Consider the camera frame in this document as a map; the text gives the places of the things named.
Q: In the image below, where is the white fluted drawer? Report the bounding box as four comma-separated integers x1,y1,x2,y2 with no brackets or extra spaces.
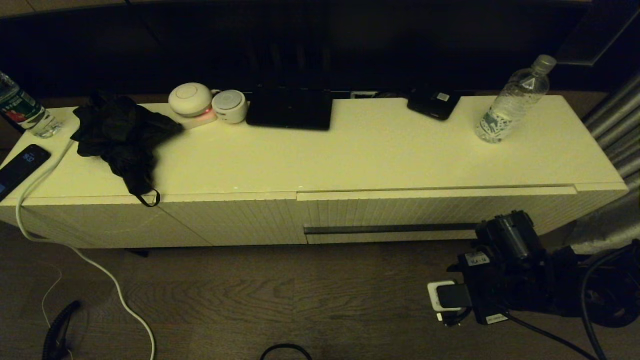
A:
297,186,577,246

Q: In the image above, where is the clear plastic water bottle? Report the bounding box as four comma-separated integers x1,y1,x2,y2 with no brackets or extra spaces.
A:
474,55,557,145

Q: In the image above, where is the white low cabinet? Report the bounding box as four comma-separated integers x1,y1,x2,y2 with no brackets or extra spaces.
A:
0,95,630,250

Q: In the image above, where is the small black labelled box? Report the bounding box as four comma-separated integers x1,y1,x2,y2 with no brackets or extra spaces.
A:
406,91,461,122

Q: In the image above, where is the grey curtain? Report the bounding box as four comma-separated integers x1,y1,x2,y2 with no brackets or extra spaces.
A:
564,72,640,256

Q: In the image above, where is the dark angular panel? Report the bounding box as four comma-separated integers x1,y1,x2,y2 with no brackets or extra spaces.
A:
552,0,640,68

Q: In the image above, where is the large black television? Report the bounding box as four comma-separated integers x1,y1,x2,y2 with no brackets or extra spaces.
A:
0,1,593,100

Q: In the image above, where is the black router box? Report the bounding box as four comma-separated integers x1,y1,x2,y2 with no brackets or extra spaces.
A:
246,86,334,132

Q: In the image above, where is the white cylindrical speaker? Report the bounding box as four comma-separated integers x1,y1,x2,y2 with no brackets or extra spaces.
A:
211,90,248,125

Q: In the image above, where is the white flat charging base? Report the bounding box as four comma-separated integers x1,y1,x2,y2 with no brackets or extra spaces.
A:
172,108,219,131

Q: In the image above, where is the white dome shaped device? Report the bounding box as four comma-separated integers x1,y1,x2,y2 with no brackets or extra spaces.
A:
168,83,214,118

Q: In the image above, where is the black crumpled cloth bag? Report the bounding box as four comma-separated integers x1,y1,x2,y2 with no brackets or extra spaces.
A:
72,94,185,208

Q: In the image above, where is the black smartphone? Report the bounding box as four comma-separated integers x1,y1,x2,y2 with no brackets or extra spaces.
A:
0,144,52,202

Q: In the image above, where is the green labelled water bottle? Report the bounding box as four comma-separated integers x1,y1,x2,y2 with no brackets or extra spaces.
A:
0,71,63,140

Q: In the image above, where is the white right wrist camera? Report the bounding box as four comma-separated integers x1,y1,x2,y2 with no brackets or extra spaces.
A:
427,280,473,326

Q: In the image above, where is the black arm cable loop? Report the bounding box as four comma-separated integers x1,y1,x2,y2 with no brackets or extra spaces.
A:
580,245,640,360

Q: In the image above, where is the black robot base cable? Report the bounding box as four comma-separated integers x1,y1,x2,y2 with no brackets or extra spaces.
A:
260,343,313,360

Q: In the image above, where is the black coiled cable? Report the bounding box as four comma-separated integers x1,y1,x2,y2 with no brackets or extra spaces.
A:
42,300,83,360

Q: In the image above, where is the thin white cable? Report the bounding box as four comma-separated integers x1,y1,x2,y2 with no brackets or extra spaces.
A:
41,260,65,331

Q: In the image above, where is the thick white power cable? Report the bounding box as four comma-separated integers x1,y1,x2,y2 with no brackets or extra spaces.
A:
15,139,157,360

